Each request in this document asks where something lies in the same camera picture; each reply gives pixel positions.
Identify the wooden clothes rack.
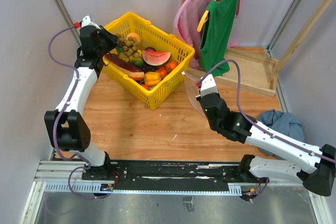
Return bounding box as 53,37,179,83
181,0,336,97

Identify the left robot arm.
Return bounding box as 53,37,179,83
44,23,118,180

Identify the clear zip top bag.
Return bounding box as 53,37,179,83
182,71,206,118

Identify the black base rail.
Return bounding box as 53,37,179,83
82,160,266,194

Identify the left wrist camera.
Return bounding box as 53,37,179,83
80,15,100,29

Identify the watermelon slice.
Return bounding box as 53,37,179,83
142,50,171,66

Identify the dark grape bunch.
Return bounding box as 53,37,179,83
142,64,158,73

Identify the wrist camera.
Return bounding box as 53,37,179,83
80,15,100,29
200,74,219,97

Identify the pink shirt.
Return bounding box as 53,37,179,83
173,0,240,71

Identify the yellow plastic basket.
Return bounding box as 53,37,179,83
103,12,195,110

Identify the yellow bell pepper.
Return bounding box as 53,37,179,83
144,72,161,87

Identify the longan fruit bunch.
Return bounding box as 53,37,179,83
116,34,142,62

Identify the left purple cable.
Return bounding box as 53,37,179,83
48,22,116,199

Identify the papaya slice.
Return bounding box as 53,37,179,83
103,54,145,81

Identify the peach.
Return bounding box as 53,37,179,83
127,33,141,42

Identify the blue cloth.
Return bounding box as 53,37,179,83
258,109,304,142

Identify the green shirt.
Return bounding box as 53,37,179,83
199,0,239,72

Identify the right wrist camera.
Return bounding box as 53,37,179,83
200,74,219,97

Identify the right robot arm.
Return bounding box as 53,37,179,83
196,93,335,197

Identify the orange tomato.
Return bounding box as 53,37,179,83
165,61,179,73

